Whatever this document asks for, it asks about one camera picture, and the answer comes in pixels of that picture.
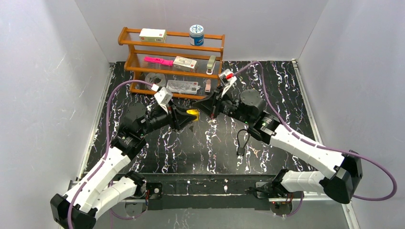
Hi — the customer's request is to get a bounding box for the yellow padlock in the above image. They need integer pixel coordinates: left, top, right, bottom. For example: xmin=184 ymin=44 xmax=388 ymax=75
xmin=186 ymin=109 xmax=200 ymax=122

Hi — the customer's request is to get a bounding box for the black cable loop lock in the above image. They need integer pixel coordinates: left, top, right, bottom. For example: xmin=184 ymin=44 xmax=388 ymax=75
xmin=236 ymin=129 xmax=251 ymax=156

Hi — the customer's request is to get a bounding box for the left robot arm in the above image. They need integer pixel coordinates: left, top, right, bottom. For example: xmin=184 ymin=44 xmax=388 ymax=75
xmin=50 ymin=102 xmax=199 ymax=229

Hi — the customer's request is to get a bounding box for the flat packaged card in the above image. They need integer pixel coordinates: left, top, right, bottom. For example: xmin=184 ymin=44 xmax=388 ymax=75
xmin=166 ymin=80 xmax=201 ymax=94

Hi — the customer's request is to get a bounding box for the clear tape roll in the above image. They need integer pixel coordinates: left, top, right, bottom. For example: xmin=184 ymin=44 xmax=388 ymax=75
xmin=145 ymin=73 xmax=167 ymax=92

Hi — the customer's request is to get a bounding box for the beige small stapler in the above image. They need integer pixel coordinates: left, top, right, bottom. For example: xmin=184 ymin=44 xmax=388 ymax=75
xmin=206 ymin=55 xmax=216 ymax=75

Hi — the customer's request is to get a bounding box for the white box middle shelf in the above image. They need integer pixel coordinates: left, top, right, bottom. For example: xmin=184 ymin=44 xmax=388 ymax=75
xmin=172 ymin=56 xmax=197 ymax=73

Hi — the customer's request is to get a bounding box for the white box shelf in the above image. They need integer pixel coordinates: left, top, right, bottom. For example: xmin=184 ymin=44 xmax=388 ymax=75
xmin=139 ymin=28 xmax=167 ymax=43
xmin=172 ymin=56 xmax=197 ymax=73

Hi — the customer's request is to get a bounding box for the wooden three-tier shelf rack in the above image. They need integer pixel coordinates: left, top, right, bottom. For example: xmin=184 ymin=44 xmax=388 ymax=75
xmin=118 ymin=27 xmax=225 ymax=100

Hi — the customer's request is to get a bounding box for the pink flat tool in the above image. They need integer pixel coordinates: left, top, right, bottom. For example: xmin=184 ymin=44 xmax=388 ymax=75
xmin=144 ymin=56 xmax=173 ymax=66

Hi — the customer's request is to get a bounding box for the blue round jar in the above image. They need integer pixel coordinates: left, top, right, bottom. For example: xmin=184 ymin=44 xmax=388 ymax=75
xmin=189 ymin=24 xmax=204 ymax=46

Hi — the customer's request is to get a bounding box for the white box top shelf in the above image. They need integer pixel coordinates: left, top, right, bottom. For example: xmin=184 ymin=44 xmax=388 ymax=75
xmin=139 ymin=28 xmax=167 ymax=43

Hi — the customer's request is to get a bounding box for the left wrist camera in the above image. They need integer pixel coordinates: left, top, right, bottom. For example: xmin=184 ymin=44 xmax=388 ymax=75
xmin=154 ymin=87 xmax=173 ymax=114

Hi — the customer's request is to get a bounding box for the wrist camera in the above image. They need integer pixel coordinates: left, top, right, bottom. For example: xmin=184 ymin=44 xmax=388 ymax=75
xmin=154 ymin=87 xmax=173 ymax=114
xmin=219 ymin=69 xmax=237 ymax=97

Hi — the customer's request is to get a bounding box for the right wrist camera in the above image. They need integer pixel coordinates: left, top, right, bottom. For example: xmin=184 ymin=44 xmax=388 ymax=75
xmin=219 ymin=69 xmax=237 ymax=97

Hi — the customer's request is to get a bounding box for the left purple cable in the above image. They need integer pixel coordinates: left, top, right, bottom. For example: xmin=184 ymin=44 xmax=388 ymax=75
xmin=67 ymin=80 xmax=159 ymax=229

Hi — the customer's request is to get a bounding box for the purple cable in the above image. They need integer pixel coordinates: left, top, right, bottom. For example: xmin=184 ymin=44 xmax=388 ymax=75
xmin=231 ymin=61 xmax=398 ymax=219
xmin=67 ymin=80 xmax=159 ymax=229

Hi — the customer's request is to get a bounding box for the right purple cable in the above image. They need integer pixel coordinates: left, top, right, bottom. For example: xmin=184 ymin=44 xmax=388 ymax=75
xmin=231 ymin=61 xmax=398 ymax=219

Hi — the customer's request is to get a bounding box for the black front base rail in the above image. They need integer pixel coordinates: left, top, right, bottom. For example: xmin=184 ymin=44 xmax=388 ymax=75
xmin=104 ymin=172 xmax=327 ymax=211

